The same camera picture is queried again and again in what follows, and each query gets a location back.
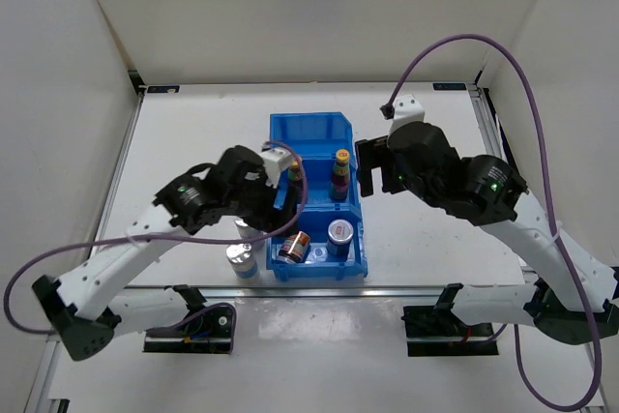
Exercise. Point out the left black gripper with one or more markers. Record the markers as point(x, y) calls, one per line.
point(270, 217)

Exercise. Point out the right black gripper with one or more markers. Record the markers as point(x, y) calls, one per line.
point(370, 155)

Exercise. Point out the sauce bottle yellow cap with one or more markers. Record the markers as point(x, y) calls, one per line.
point(295, 175)
point(340, 176)

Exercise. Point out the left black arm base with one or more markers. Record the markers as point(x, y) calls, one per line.
point(212, 332)

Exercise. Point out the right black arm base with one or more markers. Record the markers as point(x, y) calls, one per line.
point(431, 335)

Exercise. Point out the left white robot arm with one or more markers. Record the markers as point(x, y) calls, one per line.
point(87, 306)

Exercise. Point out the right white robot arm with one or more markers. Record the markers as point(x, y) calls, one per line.
point(488, 193)

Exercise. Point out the silver can rear left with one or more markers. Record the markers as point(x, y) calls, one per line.
point(245, 232)

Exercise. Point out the silver can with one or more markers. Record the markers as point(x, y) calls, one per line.
point(245, 232)
point(242, 261)

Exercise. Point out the blue plastic divided bin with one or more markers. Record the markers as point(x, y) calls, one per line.
point(316, 137)

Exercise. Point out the silver can front left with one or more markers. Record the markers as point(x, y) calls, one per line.
point(242, 261)

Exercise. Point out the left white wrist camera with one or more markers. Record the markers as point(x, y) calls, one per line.
point(276, 159)

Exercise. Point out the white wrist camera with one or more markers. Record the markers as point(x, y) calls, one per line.
point(276, 159)
point(403, 110)

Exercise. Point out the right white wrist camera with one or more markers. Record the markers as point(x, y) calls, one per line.
point(403, 110)

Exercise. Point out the aluminium table frame rail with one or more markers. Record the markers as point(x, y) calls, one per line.
point(499, 265)

